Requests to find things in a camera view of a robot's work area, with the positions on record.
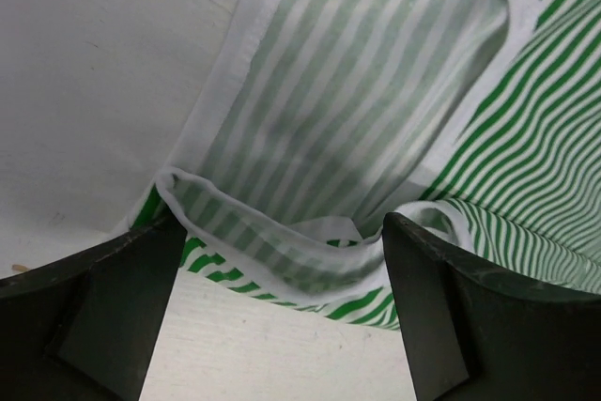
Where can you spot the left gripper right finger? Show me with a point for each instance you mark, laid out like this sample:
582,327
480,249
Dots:
473,330

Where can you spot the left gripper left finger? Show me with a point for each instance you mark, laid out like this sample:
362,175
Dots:
85,327

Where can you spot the green striped tank top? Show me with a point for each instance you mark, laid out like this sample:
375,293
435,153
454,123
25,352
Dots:
477,119

